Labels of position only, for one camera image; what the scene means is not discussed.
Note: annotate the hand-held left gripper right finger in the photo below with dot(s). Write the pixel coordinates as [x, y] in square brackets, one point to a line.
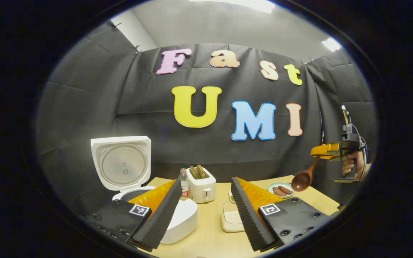
[249, 222]

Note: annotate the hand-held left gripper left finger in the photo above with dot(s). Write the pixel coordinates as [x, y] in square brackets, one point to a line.
[161, 222]

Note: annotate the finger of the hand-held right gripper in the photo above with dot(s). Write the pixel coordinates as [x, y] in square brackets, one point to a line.
[326, 150]

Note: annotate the brown wooden spoon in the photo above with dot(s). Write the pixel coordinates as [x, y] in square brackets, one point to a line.
[301, 182]

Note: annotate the white rice cooker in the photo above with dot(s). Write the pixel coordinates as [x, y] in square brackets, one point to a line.
[120, 168]

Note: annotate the pale green plate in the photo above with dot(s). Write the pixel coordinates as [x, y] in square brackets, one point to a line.
[271, 186]

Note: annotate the brown meat piece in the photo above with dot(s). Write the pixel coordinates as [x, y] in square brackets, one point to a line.
[278, 191]
[287, 190]

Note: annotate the clear plastic water bottle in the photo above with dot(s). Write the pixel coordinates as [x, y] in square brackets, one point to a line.
[184, 186]

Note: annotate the white toaster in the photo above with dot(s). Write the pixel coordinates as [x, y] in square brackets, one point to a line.
[201, 190]

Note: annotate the brown bread slice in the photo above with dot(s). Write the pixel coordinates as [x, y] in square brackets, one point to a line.
[193, 172]
[201, 171]

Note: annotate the small ceiling light panel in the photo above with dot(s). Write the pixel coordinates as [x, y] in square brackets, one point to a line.
[331, 44]

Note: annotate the black backdrop cloth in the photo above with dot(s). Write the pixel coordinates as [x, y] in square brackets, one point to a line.
[84, 107]

